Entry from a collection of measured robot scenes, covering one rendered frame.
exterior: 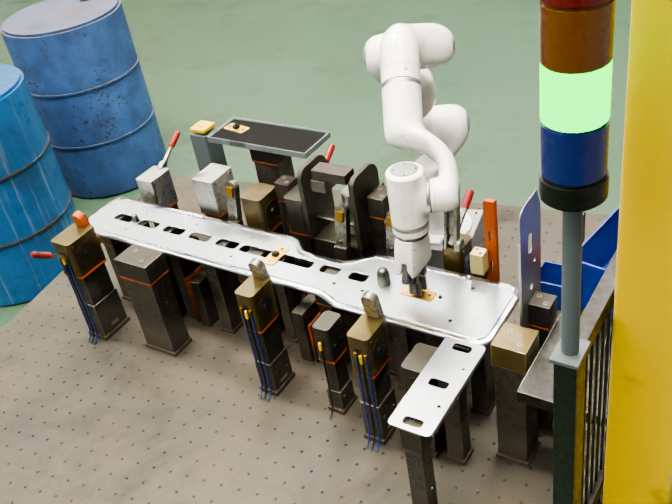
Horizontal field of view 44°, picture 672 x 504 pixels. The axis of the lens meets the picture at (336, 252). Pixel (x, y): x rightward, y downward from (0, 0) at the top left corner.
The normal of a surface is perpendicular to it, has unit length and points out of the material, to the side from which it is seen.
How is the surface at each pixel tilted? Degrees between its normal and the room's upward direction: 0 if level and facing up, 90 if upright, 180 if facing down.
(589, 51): 90
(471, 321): 0
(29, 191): 90
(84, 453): 0
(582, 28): 90
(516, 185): 0
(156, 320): 90
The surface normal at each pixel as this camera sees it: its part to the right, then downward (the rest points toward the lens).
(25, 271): 0.43, 0.47
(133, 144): 0.70, 0.32
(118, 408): -0.15, -0.81
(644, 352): -0.52, 0.55
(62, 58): 0.16, 0.55
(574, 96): -0.25, 0.59
